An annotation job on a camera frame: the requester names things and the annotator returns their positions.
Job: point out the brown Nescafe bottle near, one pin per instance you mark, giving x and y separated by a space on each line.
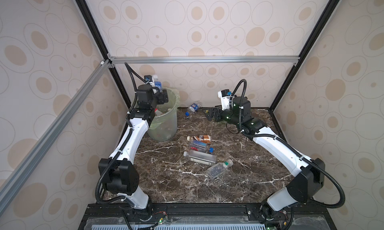
201 138

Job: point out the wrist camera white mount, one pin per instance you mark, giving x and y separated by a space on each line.
225 96
149 80

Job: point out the clear crushed bottle blue cap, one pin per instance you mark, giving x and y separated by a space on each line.
200 147

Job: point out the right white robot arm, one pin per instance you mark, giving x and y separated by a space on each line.
309 174

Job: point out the clear small bottle green-white cap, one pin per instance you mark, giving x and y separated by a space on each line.
218 169

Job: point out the green-lined mesh waste bin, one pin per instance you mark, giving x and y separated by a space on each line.
164 126

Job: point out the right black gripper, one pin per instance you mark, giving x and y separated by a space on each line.
218 109

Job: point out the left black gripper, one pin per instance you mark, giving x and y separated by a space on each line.
162 99

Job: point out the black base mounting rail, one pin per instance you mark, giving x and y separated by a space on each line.
204 217

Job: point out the diagonal aluminium rail left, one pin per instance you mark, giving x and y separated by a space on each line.
21 174

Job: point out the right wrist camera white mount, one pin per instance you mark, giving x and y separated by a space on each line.
225 96

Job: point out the clear Pepsi bottle blue cap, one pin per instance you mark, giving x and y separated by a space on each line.
192 109

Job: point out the horizontal aluminium rail back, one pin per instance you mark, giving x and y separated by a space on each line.
210 60

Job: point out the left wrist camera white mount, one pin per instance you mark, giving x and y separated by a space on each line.
149 80

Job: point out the clear square bottle white cap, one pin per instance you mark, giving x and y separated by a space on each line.
200 157

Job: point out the clear bottle blue label white cap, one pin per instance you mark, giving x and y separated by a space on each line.
156 83

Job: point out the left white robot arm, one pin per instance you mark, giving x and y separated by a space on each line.
119 180

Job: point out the white red-capped milk bottle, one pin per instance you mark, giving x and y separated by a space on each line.
158 112

